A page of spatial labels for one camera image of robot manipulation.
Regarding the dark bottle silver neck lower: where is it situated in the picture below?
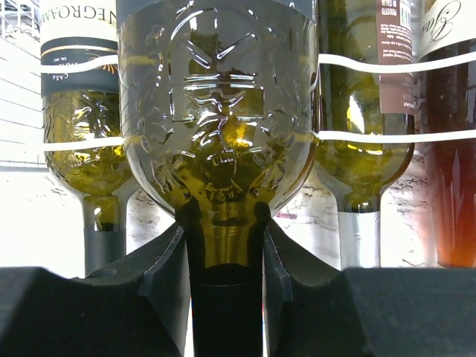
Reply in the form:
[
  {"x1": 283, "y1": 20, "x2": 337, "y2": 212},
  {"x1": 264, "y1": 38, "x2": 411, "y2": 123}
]
[{"x1": 316, "y1": 1, "x2": 415, "y2": 268}]

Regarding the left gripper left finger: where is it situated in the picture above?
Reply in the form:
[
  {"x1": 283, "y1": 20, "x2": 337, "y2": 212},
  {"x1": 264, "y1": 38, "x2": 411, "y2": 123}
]
[{"x1": 1, "y1": 225, "x2": 190, "y2": 356}]

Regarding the red wine bottle gold cap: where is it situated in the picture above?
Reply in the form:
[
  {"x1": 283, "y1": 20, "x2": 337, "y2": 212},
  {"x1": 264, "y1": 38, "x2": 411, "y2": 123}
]
[{"x1": 418, "y1": 0, "x2": 475, "y2": 268}]

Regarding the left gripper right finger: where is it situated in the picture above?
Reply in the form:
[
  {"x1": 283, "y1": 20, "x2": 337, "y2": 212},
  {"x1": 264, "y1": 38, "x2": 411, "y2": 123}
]
[{"x1": 264, "y1": 223, "x2": 475, "y2": 356}]

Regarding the white wire wine rack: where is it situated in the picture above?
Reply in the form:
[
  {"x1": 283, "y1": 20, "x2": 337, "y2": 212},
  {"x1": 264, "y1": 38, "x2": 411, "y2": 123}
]
[{"x1": 0, "y1": 0, "x2": 476, "y2": 172}]

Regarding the dark wine bottle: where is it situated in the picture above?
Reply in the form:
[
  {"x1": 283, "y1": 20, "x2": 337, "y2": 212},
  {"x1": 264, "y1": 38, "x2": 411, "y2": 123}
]
[
  {"x1": 116, "y1": 1, "x2": 318, "y2": 356},
  {"x1": 39, "y1": 1, "x2": 138, "y2": 273}
]

